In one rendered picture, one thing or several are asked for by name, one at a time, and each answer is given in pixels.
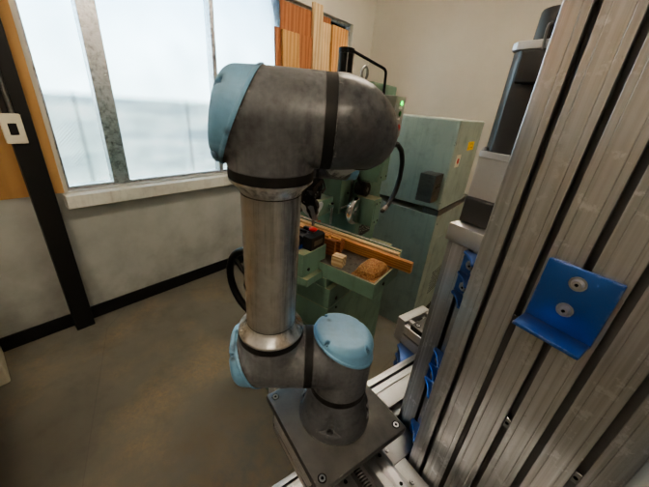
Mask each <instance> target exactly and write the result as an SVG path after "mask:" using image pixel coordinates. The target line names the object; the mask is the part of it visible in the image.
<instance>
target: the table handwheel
mask: <svg viewBox="0 0 649 487"><path fill-rule="evenodd" d="M241 255H243V247H239V248H237V249H235V250H234V251H233V252H232V253H231V254H230V256H229V258H228V261H227V266H226V274H227V280H228V284H229V287H230V289H231V292H232V294H233V296H234V298H235V299H236V301H237V303H238V304H239V305H240V307H241V308H242V309H243V310H244V311H245V312H246V301H245V299H244V298H243V297H242V295H241V293H240V291H239V289H238V286H237V283H236V280H235V276H234V265H235V263H236V265H237V266H238V267H239V269H240V270H241V272H242V274H243V275H244V267H243V266H242V264H241V263H240V261H239V259H238V257H239V256H241Z"/></svg>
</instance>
